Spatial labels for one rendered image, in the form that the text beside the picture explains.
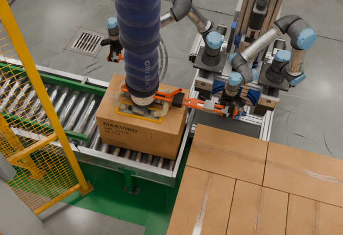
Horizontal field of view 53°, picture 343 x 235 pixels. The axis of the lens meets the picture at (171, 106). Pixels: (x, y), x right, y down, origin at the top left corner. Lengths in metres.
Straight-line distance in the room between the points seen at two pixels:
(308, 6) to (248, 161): 2.88
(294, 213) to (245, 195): 0.36
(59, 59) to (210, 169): 2.28
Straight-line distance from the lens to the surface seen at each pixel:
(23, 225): 2.19
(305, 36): 2.12
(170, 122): 2.43
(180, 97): 2.37
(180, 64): 4.01
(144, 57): 2.00
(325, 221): 2.83
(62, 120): 3.02
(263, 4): 2.39
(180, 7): 2.25
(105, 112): 2.50
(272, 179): 2.81
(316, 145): 3.75
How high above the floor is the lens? 3.01
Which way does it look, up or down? 56 degrees down
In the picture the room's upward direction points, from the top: 3 degrees clockwise
